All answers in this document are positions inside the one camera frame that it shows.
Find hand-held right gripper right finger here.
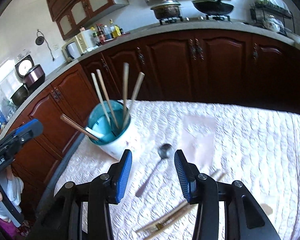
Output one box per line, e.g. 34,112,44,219
174,149,282,240

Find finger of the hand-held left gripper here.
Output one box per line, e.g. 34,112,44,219
11,119,44,143

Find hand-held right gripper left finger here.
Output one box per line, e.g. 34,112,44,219
34,149,133,240

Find metal spoon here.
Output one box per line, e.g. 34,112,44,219
135,143,174,197

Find floral white utensil holder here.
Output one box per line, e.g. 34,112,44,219
87,100,146,161

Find single dark bamboo chopstick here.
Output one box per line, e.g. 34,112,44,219
60,114,100,141

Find white ceramic soup spoon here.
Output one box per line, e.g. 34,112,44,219
86,116,116,141

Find dark inner pot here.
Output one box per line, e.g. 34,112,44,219
10,84,29,107

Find person's grey clothing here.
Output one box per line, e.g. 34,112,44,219
0,170,24,230

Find purple rice cooker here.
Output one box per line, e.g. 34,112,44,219
14,54,46,90

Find cream quilted tablecloth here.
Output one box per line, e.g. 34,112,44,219
54,100,300,240

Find beige microwave oven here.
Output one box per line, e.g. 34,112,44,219
62,30,94,63

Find dark sauce bottle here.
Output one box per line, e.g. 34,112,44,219
97,24,106,42

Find brown wooden base cabinets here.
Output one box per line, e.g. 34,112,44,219
0,27,300,207

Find yellow oil bottle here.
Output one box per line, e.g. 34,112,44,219
109,19,121,37

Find grey stone countertop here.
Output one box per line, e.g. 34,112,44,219
0,19,300,140

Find gas stove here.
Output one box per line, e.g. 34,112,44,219
159,15,232,26

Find dark cooking pot with lid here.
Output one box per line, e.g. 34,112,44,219
150,0,182,20

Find black wok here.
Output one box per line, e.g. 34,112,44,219
192,0,235,15

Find floral ceramic bowl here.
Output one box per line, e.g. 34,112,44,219
262,15,284,32

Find stack of white bowls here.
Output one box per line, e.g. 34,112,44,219
286,32,300,44

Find white cloth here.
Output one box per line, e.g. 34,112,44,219
254,0,290,13

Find round wall-hung plug with cord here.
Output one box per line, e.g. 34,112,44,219
35,30,56,62

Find brown wooden wall cabinet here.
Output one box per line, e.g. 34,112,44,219
44,0,130,40

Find black wire dish rack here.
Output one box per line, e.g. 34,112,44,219
249,1,294,35

